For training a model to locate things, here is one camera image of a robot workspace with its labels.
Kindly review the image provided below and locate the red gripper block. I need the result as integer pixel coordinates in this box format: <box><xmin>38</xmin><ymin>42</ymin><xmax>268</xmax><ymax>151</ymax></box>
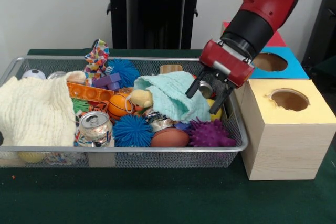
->
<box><xmin>185</xmin><ymin>39</ymin><xmax>255</xmax><ymax>115</ymax></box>

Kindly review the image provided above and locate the mint green cloth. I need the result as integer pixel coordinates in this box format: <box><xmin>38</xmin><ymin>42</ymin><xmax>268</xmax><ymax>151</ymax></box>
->
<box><xmin>133</xmin><ymin>71</ymin><xmax>212</xmax><ymax>124</ymax></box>

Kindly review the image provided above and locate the cream knitted cloth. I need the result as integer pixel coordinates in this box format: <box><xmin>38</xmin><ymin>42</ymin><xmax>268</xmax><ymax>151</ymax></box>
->
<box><xmin>0</xmin><ymin>70</ymin><xmax>87</xmax><ymax>147</ymax></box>

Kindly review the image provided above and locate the wooden box with three holes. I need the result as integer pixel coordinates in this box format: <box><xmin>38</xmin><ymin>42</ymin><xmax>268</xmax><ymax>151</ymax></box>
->
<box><xmin>217</xmin><ymin>20</ymin><xmax>336</xmax><ymax>182</ymax></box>

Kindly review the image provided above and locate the crushed silver can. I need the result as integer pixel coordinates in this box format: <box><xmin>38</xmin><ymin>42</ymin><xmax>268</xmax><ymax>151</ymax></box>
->
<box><xmin>197</xmin><ymin>80</ymin><xmax>215</xmax><ymax>100</ymax></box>

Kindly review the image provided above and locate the purple spiky ball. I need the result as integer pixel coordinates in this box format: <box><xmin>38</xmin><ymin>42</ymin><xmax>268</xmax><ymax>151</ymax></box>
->
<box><xmin>185</xmin><ymin>118</ymin><xmax>237</xmax><ymax>148</ymax></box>

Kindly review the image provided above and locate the brown toy football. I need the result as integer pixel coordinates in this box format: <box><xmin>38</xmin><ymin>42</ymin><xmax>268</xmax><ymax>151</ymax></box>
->
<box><xmin>151</xmin><ymin>128</ymin><xmax>190</xmax><ymax>148</ymax></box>

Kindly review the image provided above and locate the yellow plush duck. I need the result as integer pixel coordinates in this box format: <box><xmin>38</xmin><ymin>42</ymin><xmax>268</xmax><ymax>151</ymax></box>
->
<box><xmin>130</xmin><ymin>89</ymin><xmax>154</xmax><ymax>109</ymax></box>

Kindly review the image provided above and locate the blue rubber koosh ball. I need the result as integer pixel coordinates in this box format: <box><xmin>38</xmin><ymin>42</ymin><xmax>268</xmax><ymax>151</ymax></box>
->
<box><xmin>112</xmin><ymin>114</ymin><xmax>155</xmax><ymax>148</ymax></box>
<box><xmin>106</xmin><ymin>58</ymin><xmax>141</xmax><ymax>81</ymax></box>

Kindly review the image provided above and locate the orange toy basketball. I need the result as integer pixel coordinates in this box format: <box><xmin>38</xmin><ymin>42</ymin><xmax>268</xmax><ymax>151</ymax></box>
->
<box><xmin>108</xmin><ymin>93</ymin><xmax>135</xmax><ymax>121</ymax></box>

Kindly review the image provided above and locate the dark green table cloth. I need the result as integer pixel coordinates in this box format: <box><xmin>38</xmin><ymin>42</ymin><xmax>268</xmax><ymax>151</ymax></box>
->
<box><xmin>301</xmin><ymin>55</ymin><xmax>336</xmax><ymax>96</ymax></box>
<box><xmin>0</xmin><ymin>48</ymin><xmax>336</xmax><ymax>224</ymax></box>

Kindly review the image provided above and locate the multicoloured patterned cloth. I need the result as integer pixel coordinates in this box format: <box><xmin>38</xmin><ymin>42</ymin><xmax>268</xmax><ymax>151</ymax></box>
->
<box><xmin>83</xmin><ymin>39</ymin><xmax>111</xmax><ymax>79</ymax></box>

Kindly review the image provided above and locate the dented white soda can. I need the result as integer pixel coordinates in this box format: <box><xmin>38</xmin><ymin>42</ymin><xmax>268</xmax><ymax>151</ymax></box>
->
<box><xmin>78</xmin><ymin>110</ymin><xmax>114</xmax><ymax>148</ymax></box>

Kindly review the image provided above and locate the black stand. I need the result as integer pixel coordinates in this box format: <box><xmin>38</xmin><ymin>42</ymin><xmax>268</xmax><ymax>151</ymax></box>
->
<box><xmin>301</xmin><ymin>0</ymin><xmax>336</xmax><ymax>65</ymax></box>

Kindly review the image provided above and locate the wire mesh bin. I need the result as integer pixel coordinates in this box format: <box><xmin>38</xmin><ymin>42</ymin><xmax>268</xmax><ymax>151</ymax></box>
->
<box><xmin>0</xmin><ymin>55</ymin><xmax>249</xmax><ymax>169</ymax></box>

